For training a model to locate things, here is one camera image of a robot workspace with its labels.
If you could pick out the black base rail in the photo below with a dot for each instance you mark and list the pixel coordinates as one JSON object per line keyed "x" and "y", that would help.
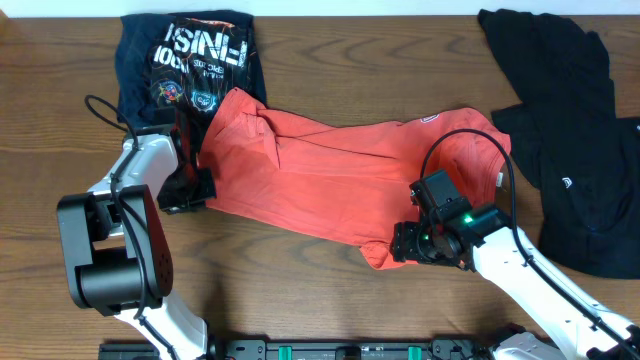
{"x": 325, "y": 350}

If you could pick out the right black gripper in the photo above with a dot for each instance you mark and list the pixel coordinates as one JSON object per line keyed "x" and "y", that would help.
{"x": 404, "y": 246}

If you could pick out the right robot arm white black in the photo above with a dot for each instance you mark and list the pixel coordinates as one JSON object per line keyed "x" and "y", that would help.
{"x": 484, "y": 240}

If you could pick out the black garment pile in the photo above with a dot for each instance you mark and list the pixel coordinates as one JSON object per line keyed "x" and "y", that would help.
{"x": 568, "y": 141}

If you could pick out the red-orange t-shirt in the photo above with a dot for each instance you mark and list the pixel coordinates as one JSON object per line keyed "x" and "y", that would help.
{"x": 345, "y": 184}

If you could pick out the folded navy printed t-shirt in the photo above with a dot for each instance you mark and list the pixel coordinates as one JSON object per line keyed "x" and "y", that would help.
{"x": 186, "y": 60}

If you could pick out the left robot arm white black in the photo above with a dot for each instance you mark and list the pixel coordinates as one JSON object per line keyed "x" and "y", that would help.
{"x": 117, "y": 259}

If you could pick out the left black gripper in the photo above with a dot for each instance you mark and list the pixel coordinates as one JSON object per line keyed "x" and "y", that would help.
{"x": 169, "y": 205}

